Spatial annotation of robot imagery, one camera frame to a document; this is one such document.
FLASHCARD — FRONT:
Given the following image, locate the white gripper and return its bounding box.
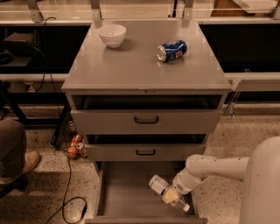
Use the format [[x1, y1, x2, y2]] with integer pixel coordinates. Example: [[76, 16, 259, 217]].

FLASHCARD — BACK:
[[162, 168, 202, 205]]

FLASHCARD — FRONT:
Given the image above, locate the clear plastic water bottle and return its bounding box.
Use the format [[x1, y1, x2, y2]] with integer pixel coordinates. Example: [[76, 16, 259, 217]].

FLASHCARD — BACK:
[[149, 175, 190, 212]]

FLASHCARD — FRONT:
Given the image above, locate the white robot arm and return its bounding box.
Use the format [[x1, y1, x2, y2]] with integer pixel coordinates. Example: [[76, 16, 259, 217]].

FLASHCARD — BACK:
[[163, 136, 280, 224]]

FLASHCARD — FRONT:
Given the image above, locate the bottom grey open drawer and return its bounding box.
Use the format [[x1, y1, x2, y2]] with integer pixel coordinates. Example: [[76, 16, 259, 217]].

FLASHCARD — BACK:
[[85, 161, 207, 224]]

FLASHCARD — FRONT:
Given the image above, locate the top grey drawer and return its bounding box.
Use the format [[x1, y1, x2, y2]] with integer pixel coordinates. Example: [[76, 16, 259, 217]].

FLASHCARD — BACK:
[[71, 95, 221, 135]]

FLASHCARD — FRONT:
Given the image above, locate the middle grey drawer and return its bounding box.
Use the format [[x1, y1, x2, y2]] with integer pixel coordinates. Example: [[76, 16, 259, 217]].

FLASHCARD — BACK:
[[85, 134, 206, 161]]

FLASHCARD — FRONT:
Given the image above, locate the grey metal drawer cabinet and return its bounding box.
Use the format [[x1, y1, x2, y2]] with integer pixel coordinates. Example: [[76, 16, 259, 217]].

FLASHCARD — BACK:
[[61, 18, 233, 224]]

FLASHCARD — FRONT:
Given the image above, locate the red soda can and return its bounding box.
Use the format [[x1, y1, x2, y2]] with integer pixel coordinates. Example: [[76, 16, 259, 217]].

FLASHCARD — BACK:
[[70, 134, 83, 147]]

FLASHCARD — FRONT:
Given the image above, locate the black table leg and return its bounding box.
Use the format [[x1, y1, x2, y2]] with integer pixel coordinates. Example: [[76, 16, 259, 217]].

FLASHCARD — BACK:
[[51, 106, 70, 150]]

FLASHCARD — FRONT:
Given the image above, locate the tan shoe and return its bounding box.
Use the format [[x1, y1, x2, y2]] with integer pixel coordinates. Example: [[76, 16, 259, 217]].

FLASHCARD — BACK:
[[0, 151, 40, 185]]

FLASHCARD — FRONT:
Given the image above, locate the blue soda can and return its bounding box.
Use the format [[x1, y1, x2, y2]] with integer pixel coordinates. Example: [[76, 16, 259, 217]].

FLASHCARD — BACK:
[[157, 39, 187, 62]]

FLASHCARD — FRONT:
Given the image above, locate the person's leg in trousers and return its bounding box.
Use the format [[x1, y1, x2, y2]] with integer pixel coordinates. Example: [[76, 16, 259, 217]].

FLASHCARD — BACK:
[[0, 120, 27, 178]]

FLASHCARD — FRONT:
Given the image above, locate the white ceramic bowl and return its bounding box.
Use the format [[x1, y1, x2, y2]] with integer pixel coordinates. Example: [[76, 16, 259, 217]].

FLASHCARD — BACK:
[[98, 24, 126, 48]]

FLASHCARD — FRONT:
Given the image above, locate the dark box under bench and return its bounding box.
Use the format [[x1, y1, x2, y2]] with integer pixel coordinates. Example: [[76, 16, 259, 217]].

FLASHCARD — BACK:
[[3, 32, 35, 56]]

